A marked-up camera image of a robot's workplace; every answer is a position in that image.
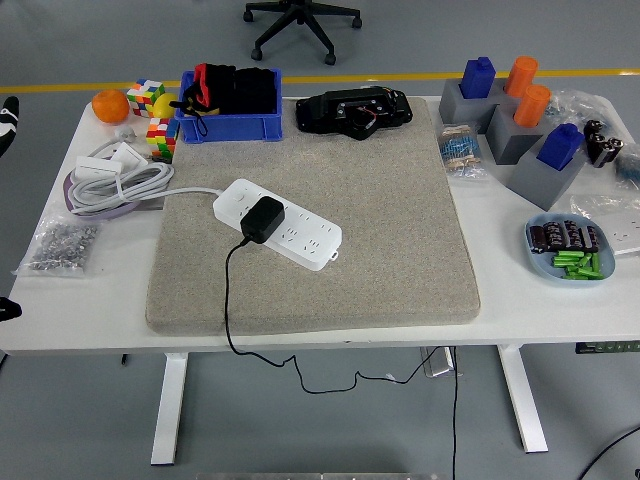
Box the black red fabric bundle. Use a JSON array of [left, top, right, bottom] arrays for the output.
[[169, 62, 237, 138]]

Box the clear bag of resistors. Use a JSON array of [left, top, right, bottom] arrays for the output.
[[437, 123, 489, 181]]

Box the light blue dish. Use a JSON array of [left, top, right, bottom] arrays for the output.
[[523, 212, 616, 290]]

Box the clear bag of screws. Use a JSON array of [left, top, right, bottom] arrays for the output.
[[12, 214, 104, 279]]

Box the clear plastic bag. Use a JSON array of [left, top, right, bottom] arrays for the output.
[[547, 88, 621, 129]]

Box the black floor cable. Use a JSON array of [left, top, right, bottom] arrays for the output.
[[577, 424, 640, 480]]

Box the white power strip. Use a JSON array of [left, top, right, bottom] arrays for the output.
[[213, 178, 344, 272]]

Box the black office chair base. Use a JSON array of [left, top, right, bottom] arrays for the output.
[[243, 0, 363, 66]]

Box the grey-brown mat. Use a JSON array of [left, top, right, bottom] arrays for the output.
[[145, 96, 482, 336]]

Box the colourful puzzle cube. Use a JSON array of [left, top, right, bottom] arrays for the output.
[[125, 78, 166, 119], [145, 117, 181, 164]]

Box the orange fruit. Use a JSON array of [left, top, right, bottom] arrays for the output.
[[91, 89, 131, 125]]

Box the blue square peg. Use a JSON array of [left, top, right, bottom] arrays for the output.
[[459, 56, 497, 100], [536, 123, 585, 172]]

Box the table control panel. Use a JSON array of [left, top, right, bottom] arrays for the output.
[[574, 340, 640, 355]]

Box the white coiled power cable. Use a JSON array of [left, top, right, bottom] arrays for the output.
[[68, 162, 226, 217]]

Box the white round plug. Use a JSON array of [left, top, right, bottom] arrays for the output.
[[87, 124, 137, 157]]

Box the yellow lemon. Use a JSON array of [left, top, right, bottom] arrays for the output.
[[152, 92, 180, 120]]

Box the grey block holder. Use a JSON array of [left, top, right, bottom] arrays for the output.
[[505, 144, 587, 212], [438, 78, 501, 134], [486, 93, 551, 166]]

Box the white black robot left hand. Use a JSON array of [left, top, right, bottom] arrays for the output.
[[0, 96, 21, 159]]

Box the black device housing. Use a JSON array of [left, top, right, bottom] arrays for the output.
[[294, 85, 414, 142]]

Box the thin black plug cord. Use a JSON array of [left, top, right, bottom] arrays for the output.
[[223, 239, 444, 395]]

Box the hanging black cable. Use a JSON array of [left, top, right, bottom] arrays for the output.
[[449, 345, 461, 480]]

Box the blue plastic bin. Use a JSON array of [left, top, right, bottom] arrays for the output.
[[175, 68, 284, 145]]

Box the bag of blue parts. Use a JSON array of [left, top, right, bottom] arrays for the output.
[[615, 152, 640, 186]]

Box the black foam stack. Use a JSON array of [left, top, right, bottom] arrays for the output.
[[233, 66, 279, 115]]

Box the silver box under table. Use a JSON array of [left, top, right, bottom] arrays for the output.
[[419, 345, 462, 378]]

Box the black capacitor cluster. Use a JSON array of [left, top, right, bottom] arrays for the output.
[[583, 119, 625, 169]]

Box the black plug adapter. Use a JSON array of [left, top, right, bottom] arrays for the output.
[[239, 195, 286, 245]]

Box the orange cylinder peg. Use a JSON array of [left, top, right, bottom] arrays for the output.
[[503, 55, 540, 99], [513, 83, 552, 129]]

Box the white table leg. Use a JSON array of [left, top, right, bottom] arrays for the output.
[[150, 352, 189, 466], [496, 344, 550, 455]]

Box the white flat box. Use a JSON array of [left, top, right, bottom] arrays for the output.
[[74, 155, 124, 180]]

